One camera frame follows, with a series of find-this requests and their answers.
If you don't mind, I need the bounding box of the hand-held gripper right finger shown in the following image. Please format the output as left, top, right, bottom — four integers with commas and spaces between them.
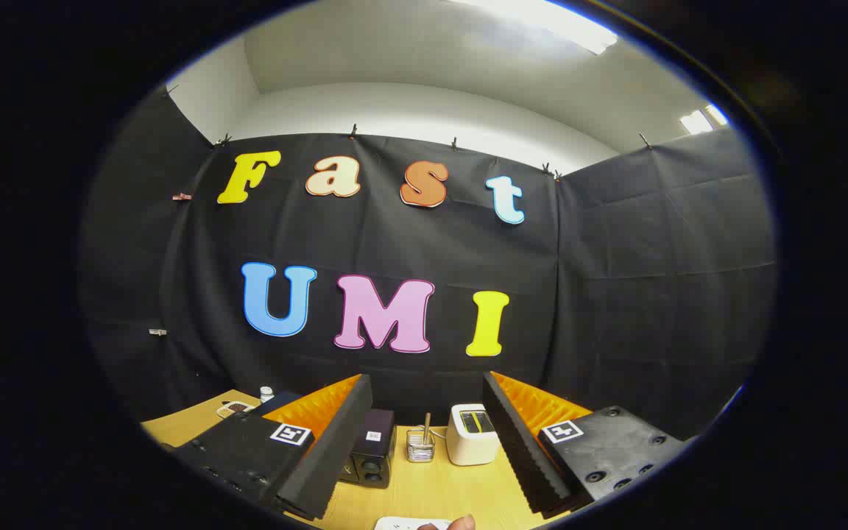
481, 370, 690, 516

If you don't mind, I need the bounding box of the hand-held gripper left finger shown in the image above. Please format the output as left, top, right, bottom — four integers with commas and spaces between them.
172, 373, 373, 521

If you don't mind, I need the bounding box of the black toaster oven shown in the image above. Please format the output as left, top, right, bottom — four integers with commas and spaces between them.
251, 392, 397, 489

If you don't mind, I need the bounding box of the white square plate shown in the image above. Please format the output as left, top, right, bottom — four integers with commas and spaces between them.
375, 517, 456, 530

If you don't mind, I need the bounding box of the white slot toaster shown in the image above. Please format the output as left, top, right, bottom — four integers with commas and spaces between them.
446, 403, 502, 467

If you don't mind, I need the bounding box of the small ceiling light panel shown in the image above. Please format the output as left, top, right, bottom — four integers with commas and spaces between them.
680, 105, 729, 135

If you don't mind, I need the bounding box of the small wire mesh holder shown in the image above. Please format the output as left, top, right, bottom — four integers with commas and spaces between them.
406, 427, 436, 463

